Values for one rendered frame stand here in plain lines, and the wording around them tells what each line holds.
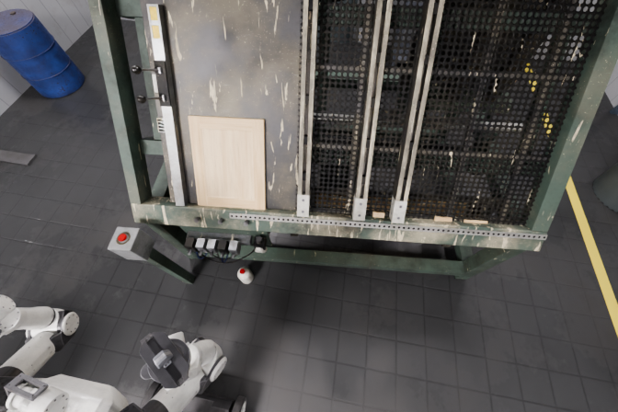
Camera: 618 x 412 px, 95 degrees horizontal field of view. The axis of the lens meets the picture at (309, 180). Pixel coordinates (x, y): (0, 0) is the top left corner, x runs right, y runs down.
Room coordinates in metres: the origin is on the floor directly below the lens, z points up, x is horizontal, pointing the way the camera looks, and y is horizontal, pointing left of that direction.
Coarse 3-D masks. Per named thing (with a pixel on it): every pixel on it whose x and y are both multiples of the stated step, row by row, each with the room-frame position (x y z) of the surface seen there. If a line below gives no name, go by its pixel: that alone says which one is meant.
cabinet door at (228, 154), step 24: (192, 120) 0.98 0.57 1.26; (216, 120) 0.97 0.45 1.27; (240, 120) 0.96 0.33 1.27; (264, 120) 0.97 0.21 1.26; (192, 144) 0.91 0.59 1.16; (216, 144) 0.90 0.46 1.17; (240, 144) 0.90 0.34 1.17; (264, 144) 0.89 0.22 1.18; (216, 168) 0.83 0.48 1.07; (240, 168) 0.82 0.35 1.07; (264, 168) 0.81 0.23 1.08; (216, 192) 0.75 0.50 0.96; (240, 192) 0.74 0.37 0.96; (264, 192) 0.73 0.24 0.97
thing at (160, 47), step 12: (156, 24) 1.22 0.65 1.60; (156, 48) 1.16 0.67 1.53; (156, 60) 1.13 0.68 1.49; (168, 60) 1.15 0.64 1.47; (168, 72) 1.11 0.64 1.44; (168, 84) 1.07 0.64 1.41; (168, 108) 1.01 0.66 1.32; (168, 120) 0.97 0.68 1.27; (168, 132) 0.93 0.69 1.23; (168, 144) 0.90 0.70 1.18; (180, 156) 0.87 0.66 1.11; (180, 168) 0.83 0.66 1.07; (180, 180) 0.78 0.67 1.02; (180, 192) 0.74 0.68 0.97; (180, 204) 0.70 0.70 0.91
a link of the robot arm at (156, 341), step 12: (156, 336) 0.04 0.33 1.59; (144, 348) 0.01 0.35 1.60; (156, 348) 0.01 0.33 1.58; (168, 348) 0.01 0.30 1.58; (180, 348) 0.02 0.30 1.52; (144, 360) -0.01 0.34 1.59; (180, 360) -0.01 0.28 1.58; (156, 372) -0.03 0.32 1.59; (168, 372) -0.03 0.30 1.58; (180, 372) -0.03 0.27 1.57; (168, 384) -0.05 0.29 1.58; (180, 384) -0.05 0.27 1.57
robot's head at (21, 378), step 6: (18, 378) -0.04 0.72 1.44; (24, 378) -0.04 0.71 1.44; (30, 378) -0.04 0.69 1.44; (6, 384) -0.06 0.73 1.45; (12, 384) -0.06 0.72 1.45; (18, 384) -0.06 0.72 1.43; (36, 384) -0.06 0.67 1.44; (42, 384) -0.06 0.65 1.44; (6, 390) -0.07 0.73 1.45; (12, 390) -0.07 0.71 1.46; (18, 390) -0.07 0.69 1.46; (42, 390) -0.07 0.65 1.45; (24, 396) -0.08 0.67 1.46; (30, 396) -0.08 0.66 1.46; (36, 396) -0.08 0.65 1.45; (6, 402) -0.09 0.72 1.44
